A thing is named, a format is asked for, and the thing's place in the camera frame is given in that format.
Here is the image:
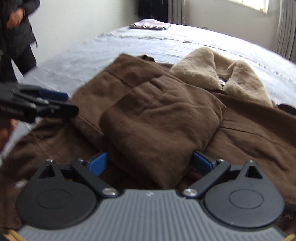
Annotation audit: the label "brown jacket with fleece collar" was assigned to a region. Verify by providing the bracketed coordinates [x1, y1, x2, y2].
[1, 54, 295, 233]

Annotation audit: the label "person in dark clothes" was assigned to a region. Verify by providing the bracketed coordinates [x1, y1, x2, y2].
[1, 0, 40, 83]

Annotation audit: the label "dark hanging clothes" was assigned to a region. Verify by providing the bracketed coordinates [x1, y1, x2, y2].
[138, 0, 168, 22]

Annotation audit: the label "operator left hand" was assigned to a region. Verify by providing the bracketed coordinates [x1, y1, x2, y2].
[0, 119, 18, 151]

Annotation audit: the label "grey checked bedspread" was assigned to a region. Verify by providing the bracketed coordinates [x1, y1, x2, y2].
[2, 19, 296, 158]

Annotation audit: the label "left grey curtain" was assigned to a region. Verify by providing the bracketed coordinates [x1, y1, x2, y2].
[168, 0, 186, 25]

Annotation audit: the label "grey curtain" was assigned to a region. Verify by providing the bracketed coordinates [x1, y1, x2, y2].
[268, 0, 296, 64]
[168, 0, 186, 25]

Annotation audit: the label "right grey curtain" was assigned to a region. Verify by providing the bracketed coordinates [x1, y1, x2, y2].
[268, 0, 296, 64]

